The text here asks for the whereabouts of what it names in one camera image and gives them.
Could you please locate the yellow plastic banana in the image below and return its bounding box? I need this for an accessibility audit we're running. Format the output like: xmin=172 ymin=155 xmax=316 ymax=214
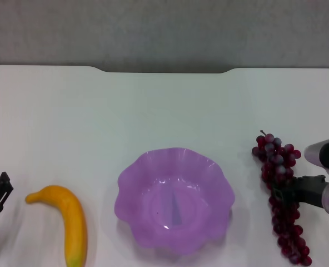
xmin=24 ymin=185 xmax=88 ymax=267

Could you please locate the dark red grape bunch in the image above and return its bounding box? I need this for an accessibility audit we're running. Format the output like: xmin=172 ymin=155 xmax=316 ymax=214
xmin=252 ymin=130 xmax=312 ymax=266

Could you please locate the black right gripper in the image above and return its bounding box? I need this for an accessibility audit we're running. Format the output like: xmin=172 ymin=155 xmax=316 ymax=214
xmin=271 ymin=174 xmax=327 ymax=209

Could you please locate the purple scalloped plastic bowl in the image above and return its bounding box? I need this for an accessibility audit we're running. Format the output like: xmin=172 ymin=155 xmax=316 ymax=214
xmin=113 ymin=147 xmax=236 ymax=256

